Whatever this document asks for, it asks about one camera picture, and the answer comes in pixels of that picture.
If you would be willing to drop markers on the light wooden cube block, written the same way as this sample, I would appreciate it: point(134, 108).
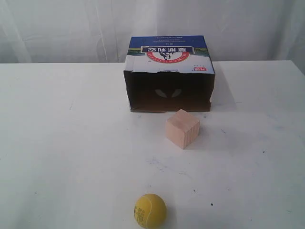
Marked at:
point(182, 128)

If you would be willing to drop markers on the blue white cardboard box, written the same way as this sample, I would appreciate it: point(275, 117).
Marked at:
point(169, 73)

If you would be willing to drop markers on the yellow tennis ball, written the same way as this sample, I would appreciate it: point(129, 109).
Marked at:
point(150, 211)

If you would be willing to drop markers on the white backdrop curtain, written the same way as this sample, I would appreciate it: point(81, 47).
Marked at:
point(100, 30)

